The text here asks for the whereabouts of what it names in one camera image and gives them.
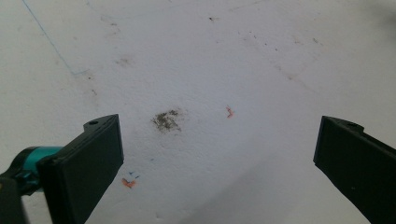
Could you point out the white foam mat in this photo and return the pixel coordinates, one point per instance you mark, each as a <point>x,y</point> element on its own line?
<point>218,62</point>

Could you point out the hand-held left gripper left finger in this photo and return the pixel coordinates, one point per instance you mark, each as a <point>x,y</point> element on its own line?
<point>81,168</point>

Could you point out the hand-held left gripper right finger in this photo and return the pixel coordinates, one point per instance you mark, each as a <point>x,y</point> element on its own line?
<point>358,165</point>

